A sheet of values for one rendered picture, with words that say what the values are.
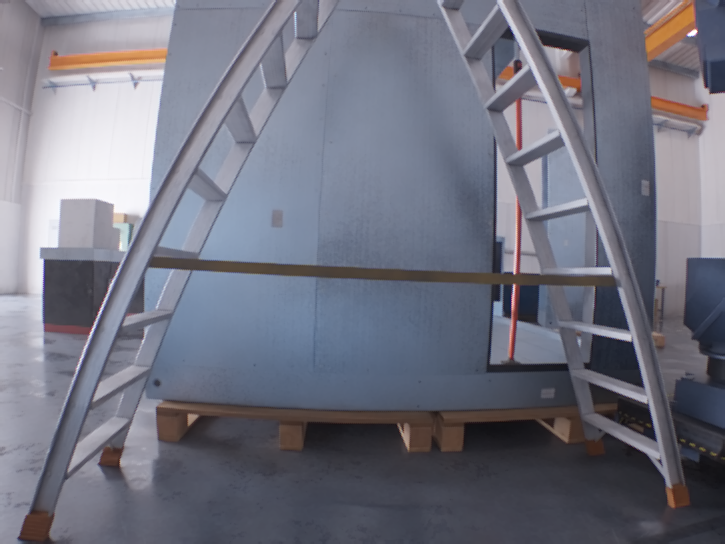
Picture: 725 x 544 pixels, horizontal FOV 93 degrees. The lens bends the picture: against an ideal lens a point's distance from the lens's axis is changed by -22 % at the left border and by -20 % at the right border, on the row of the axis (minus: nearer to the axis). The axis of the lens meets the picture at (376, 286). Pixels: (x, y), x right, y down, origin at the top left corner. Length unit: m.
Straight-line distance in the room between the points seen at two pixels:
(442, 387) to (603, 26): 2.15
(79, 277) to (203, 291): 3.53
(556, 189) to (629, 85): 3.87
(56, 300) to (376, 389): 4.36
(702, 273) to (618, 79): 1.25
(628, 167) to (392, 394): 1.69
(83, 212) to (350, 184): 4.07
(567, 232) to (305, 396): 4.98
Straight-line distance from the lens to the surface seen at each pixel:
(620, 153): 2.48
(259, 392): 2.01
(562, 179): 6.43
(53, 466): 1.40
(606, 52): 2.68
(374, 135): 2.01
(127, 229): 11.20
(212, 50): 2.28
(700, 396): 2.01
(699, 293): 1.85
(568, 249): 6.29
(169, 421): 2.07
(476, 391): 2.08
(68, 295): 5.51
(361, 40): 2.22
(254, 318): 1.95
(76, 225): 5.56
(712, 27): 1.57
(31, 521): 1.49
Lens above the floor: 0.78
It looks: 1 degrees down
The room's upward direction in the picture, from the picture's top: 2 degrees clockwise
